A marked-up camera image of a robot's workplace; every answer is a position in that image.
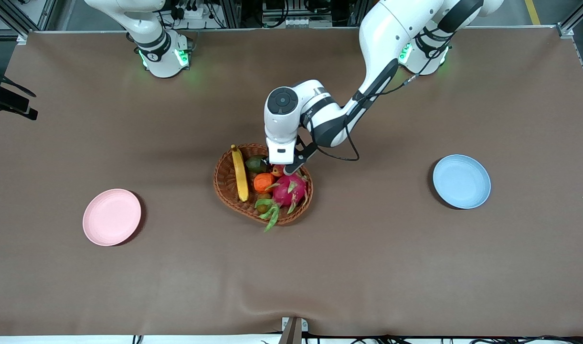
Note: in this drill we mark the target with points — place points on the yellow banana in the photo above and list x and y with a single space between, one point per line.
240 174

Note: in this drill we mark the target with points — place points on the red yellow apple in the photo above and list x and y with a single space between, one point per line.
277 171

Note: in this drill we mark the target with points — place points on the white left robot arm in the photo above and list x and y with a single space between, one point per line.
382 38

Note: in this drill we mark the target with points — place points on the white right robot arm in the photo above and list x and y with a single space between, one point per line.
157 57

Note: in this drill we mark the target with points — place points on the pink plate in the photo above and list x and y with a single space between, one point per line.
111 217

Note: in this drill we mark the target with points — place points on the white power strip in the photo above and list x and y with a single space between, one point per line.
191 12

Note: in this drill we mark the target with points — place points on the brown wicker basket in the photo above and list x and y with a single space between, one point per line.
227 184

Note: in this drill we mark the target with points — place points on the green avocado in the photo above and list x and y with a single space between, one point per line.
255 165

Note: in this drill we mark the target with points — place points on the orange tangerine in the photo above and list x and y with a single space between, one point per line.
262 182

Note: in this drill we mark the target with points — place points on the brown kiwi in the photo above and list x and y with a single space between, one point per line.
264 195

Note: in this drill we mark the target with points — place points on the pink dragon fruit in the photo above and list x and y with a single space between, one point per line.
289 191

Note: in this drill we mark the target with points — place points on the grey electronics box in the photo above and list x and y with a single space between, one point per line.
296 21

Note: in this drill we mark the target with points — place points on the light blue plate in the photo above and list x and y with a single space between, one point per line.
461 181

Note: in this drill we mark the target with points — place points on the aluminium frame post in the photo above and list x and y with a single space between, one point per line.
14 16
570 21

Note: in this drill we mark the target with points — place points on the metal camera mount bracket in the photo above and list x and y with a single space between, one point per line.
293 329

